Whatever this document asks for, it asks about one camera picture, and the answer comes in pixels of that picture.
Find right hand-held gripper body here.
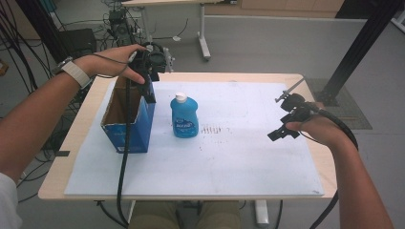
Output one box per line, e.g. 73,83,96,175
274,77,321,126

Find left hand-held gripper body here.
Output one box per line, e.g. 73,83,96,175
127,42,176,82

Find blue cardboard box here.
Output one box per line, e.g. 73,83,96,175
100,75,157,155

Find blue dish soap bottle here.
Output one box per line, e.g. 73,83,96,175
169,92,200,139

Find person's right hand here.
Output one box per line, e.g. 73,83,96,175
285,101,355,151

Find person's left hand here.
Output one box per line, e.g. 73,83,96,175
74,43,148,86

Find white table mat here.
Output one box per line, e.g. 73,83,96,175
64,80,325,198

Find grey floor mat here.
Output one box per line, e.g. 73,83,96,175
305,77,373,131

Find white background desk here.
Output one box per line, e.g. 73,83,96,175
120,0,239,62

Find white band wristwatch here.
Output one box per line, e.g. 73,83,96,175
52,56,94,90

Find black box on floor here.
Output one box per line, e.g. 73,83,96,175
57,28,98,63

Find white table leg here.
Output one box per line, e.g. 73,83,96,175
254,199,270,228
126,199,137,224

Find black metal pillar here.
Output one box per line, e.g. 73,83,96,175
314,0,405,108

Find wooden cabinet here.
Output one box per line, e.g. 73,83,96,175
204,0,346,19

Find person's legs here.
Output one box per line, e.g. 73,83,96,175
127,199,243,229

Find white shirt sleeve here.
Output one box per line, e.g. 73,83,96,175
0,172,23,229

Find camera device on stand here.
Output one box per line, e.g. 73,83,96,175
106,8,137,48

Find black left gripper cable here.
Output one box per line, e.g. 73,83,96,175
116,77,134,228

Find bundle of black cables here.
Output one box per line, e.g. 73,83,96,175
0,0,54,95

